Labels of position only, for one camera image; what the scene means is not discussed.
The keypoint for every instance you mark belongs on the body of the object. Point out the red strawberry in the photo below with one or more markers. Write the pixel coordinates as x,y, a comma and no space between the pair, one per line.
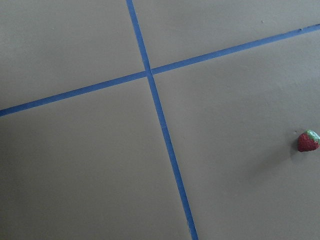
308,141

